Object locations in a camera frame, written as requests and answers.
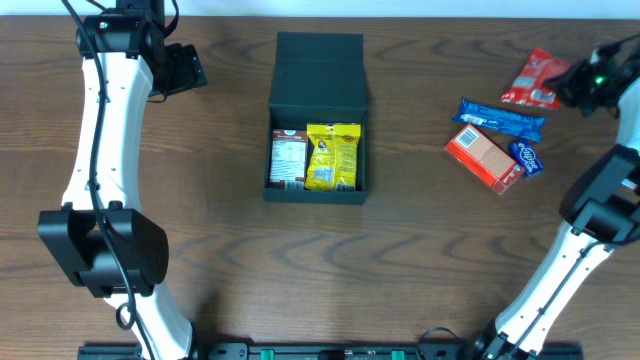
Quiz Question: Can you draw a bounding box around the red Hacks candy bag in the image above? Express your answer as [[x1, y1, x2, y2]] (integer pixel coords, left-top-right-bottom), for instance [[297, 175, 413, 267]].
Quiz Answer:
[[501, 48, 571, 110]]

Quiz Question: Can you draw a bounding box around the blue Oreo cookie pack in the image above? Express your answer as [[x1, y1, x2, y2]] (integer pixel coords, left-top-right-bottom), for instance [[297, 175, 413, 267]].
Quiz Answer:
[[452, 98, 546, 143]]

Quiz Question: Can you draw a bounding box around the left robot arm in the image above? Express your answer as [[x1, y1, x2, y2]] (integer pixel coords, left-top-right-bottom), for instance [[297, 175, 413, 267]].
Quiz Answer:
[[37, 1, 206, 359]]

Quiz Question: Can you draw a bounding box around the black box with lid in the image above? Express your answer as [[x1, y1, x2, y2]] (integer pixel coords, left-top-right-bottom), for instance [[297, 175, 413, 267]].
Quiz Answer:
[[263, 32, 368, 205]]

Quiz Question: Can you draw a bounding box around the brown Pocky snack box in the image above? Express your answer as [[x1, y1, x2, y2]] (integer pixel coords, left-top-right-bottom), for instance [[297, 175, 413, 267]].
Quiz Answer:
[[269, 129, 308, 190]]

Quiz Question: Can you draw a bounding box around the blue Eclipse mint pack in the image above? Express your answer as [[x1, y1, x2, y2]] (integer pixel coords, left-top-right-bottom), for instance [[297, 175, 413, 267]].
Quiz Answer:
[[508, 139, 544, 178]]

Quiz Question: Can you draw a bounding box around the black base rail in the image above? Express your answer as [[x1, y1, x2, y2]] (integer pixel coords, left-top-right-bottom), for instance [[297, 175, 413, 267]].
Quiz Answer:
[[77, 342, 585, 360]]

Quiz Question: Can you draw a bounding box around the yellow candy bag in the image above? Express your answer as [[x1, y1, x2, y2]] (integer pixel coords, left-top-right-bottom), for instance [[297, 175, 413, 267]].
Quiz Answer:
[[305, 123, 361, 192]]

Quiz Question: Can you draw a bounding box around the orange-red snack box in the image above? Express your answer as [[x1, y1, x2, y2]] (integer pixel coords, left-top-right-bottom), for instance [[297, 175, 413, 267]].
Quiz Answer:
[[445, 124, 524, 195]]

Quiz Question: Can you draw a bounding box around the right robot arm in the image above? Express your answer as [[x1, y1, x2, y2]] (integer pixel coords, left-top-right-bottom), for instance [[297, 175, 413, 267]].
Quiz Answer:
[[468, 41, 639, 359]]

